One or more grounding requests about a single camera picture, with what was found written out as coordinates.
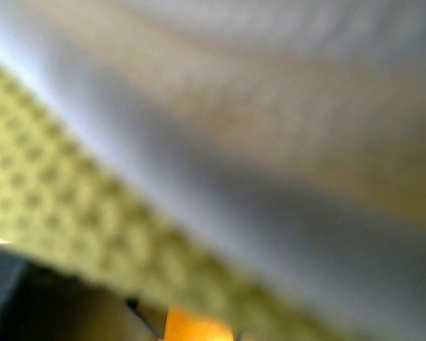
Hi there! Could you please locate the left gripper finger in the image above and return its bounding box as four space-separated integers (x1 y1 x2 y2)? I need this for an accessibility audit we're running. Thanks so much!
0 247 163 340

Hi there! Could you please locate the yellow pikachu pillowcase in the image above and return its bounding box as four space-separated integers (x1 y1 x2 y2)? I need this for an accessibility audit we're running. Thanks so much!
163 306 234 341

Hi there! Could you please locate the white pillow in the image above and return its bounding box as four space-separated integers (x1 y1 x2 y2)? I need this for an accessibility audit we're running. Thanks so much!
0 1 426 340

